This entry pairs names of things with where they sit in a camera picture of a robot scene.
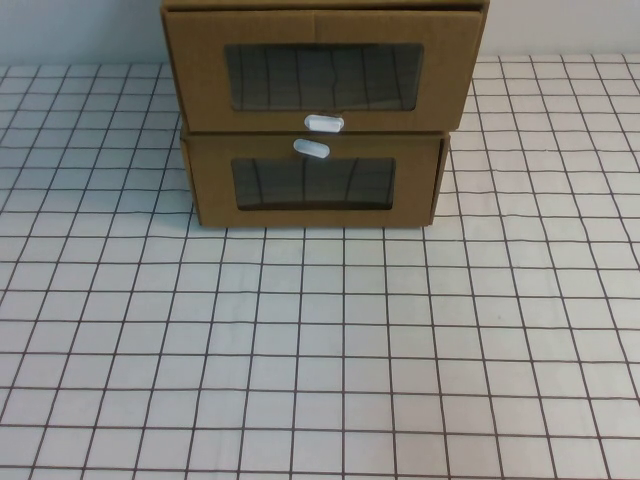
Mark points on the tall cardboard shoe box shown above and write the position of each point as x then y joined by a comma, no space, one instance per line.
195,75

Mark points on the short cardboard shoe box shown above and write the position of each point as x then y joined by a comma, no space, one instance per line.
210,190

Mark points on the white grid tablecloth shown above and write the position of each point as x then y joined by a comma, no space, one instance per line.
320,350

